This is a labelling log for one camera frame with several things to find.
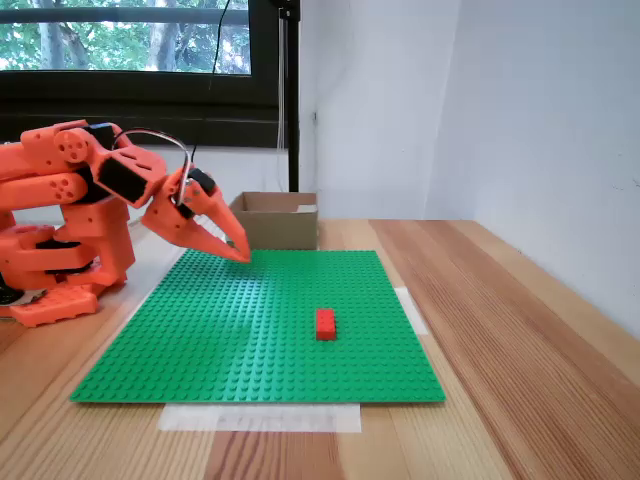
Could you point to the green lego baseplate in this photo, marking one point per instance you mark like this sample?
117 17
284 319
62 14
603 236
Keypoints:
240 340

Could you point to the black window frame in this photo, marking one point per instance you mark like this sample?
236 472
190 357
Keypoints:
150 112

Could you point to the wide translucent tape strip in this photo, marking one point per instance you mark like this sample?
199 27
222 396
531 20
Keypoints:
260 417

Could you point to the short translucent tape strip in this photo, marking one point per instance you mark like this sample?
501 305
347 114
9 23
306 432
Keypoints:
412 310

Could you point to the black table clamp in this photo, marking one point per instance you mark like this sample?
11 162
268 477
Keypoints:
7 297

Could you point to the red lego block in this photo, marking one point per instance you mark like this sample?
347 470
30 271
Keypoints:
325 325

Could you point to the open cardboard box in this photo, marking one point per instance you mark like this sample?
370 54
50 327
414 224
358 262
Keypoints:
280 230

